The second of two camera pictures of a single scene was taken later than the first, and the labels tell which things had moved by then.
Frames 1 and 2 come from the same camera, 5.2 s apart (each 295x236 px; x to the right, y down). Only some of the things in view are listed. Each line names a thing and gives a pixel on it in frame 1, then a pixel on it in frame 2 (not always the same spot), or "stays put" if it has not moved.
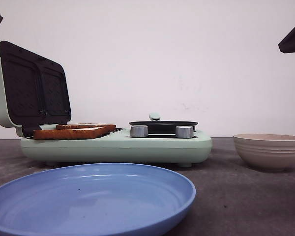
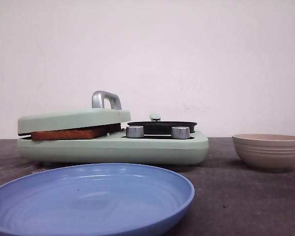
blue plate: x=101 y=199 stays put
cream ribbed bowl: x=269 y=152 stays put
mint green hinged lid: x=29 y=90 -> x=84 y=118
